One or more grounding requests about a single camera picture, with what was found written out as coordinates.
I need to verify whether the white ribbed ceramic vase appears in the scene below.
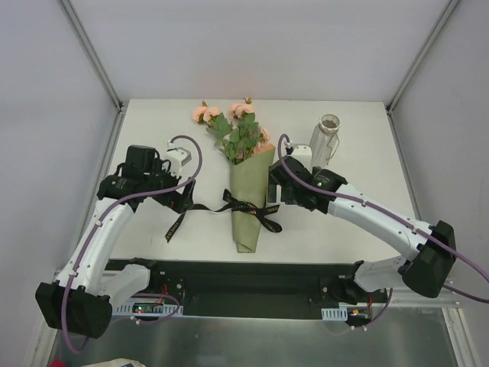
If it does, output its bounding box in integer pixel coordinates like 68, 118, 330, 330
309, 114, 341, 168

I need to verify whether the black gold-lettered ribbon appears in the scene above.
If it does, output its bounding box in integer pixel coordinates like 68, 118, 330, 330
164, 188, 283, 242

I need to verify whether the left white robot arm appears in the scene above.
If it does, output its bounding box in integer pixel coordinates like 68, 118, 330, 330
35, 142, 195, 339

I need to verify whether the red object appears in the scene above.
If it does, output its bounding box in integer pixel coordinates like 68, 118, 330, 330
48, 359, 66, 367

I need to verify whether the right aluminium frame post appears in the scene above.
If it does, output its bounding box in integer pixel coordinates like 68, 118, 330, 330
384, 0, 463, 115

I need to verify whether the pink artificial flower stem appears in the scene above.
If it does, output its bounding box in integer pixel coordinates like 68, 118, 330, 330
231, 97, 257, 143
192, 101, 232, 152
213, 122, 245, 165
244, 126, 270, 158

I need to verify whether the right white cable duct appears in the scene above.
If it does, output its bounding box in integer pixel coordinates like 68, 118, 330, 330
321, 307, 371, 322

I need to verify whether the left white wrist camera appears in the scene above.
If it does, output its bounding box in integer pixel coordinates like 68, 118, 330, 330
164, 141, 192, 176

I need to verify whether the green and peach wrapping paper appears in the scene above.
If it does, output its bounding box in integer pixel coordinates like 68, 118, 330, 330
230, 144, 276, 253

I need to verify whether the left white cable duct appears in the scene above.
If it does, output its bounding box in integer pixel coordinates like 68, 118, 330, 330
112, 300, 183, 318

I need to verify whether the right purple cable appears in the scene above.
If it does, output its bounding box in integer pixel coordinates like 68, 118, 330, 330
277, 133, 489, 303

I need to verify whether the aluminium frame post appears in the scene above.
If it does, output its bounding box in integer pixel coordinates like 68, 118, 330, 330
384, 0, 463, 115
57, 0, 129, 114

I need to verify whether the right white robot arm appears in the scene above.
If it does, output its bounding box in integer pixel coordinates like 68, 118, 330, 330
268, 155, 456, 304

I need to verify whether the left aluminium frame post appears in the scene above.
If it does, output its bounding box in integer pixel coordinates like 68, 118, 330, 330
57, 0, 129, 114

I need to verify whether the beige cloth bag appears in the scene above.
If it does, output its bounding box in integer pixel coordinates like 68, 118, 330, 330
83, 358, 145, 367

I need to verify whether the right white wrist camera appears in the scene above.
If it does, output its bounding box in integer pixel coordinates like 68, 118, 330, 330
285, 141, 313, 171

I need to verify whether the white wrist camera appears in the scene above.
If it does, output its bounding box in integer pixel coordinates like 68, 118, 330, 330
285, 141, 313, 171
164, 141, 192, 176

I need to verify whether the white cable duct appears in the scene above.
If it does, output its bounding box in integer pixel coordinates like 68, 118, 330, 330
112, 300, 183, 318
321, 307, 371, 322

